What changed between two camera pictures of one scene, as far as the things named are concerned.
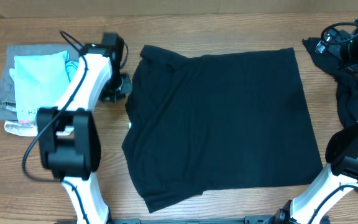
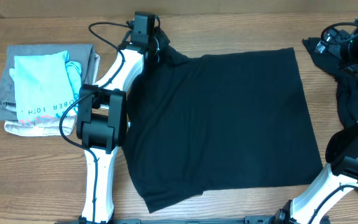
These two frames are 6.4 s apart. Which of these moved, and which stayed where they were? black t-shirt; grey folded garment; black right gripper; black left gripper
Moved: black left gripper
Stayed: grey folded garment; black t-shirt; black right gripper
